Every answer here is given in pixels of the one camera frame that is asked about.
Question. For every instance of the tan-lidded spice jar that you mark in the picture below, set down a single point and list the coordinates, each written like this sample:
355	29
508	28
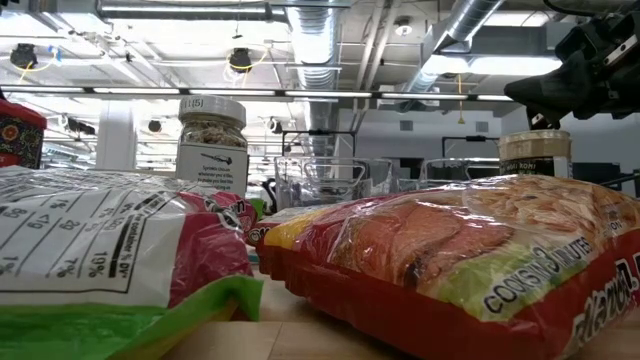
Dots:
535	145

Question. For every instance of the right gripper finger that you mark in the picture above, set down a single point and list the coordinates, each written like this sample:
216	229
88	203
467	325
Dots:
546	121
545	92

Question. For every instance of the round ceiling fixture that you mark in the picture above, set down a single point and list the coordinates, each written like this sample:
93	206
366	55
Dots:
403	27

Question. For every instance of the red yellow ramen packet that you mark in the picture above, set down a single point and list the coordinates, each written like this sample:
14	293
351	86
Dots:
425	250

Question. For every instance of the wide silver ventilation duct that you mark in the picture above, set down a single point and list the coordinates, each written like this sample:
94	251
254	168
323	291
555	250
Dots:
320	120

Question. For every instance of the red-lidded patterned tin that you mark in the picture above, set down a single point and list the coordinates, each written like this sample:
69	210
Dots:
20	140

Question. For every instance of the black overhead light bar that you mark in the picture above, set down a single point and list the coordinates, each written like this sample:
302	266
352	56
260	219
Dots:
325	94

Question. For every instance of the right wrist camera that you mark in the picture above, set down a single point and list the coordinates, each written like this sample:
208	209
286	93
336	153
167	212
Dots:
590	35

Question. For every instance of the grey ceiling pipe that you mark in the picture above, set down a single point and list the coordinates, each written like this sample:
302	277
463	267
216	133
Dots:
190	12

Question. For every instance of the white building column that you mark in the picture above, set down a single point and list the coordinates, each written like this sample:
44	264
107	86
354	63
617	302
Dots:
116	130

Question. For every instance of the black background rig frame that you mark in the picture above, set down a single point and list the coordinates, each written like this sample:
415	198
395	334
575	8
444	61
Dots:
475	138

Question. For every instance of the green pink ramen packet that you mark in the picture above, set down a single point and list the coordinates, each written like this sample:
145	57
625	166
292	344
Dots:
75	240

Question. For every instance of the black monitor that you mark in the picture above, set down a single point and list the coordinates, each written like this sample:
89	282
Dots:
595	172

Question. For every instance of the clear plastic container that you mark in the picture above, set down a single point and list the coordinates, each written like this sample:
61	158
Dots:
430	172
285	185

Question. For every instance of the long ceiling light panel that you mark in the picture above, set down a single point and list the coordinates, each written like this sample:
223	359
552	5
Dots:
500	65

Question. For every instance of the white-lidded spice jar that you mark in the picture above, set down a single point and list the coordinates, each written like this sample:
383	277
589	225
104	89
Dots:
212	165

